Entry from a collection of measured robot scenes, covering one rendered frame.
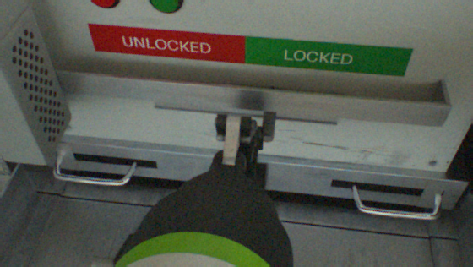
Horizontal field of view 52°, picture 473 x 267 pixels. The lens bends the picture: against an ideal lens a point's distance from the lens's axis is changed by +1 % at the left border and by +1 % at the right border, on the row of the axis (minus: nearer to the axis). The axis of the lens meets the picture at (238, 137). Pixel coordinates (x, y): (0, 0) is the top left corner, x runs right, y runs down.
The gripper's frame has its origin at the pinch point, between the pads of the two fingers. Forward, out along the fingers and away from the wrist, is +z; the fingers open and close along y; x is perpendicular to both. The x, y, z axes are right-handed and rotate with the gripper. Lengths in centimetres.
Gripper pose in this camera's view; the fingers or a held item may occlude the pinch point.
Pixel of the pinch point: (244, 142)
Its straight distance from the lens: 47.4
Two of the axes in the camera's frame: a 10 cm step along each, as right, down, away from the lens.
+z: 1.0, -3.1, 9.5
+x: 9.9, 0.9, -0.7
